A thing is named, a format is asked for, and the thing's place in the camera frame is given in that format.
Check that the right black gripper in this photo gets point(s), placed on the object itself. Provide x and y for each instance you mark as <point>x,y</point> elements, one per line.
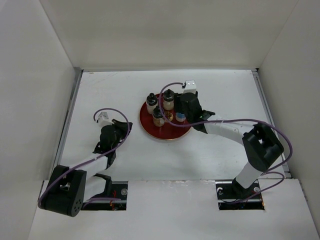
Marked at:
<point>177,101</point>

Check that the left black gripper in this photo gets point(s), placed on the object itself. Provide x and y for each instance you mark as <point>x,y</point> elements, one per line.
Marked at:
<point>122,126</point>

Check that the white blue-labelled cylinder bottle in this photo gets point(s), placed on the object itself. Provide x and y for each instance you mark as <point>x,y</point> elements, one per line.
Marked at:
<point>180,117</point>

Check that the black-capped condiment bottle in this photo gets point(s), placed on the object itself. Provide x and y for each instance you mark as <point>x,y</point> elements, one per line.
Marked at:
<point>168,100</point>

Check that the black-capped glass bottle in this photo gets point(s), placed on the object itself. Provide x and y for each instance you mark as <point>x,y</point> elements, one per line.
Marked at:
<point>158,119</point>

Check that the black-capped spice bottle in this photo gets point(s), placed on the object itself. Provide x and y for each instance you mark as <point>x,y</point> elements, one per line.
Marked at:
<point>151,103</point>

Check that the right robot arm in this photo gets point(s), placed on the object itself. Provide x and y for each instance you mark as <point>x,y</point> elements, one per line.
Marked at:
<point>261,145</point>

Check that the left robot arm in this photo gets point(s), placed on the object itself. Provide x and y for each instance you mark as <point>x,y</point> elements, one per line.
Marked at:
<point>84,187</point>

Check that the red round lacquer tray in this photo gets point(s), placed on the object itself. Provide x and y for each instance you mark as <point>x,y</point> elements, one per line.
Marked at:
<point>166,132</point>

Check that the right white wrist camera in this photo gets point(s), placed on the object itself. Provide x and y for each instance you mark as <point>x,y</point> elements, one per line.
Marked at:
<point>189,87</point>

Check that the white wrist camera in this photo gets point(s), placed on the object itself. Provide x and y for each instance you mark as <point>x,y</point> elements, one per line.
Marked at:
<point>103,119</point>
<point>189,87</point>

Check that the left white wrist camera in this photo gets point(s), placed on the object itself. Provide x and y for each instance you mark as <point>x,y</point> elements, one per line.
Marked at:
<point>103,119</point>

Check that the left aluminium table rail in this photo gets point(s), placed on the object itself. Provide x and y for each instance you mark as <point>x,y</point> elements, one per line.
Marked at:
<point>68,116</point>

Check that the aluminium table rail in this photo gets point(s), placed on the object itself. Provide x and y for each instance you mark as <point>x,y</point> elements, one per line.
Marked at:
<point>68,116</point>
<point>288,152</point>

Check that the right aluminium table rail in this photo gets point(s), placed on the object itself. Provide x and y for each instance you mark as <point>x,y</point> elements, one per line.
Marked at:
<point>288,152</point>

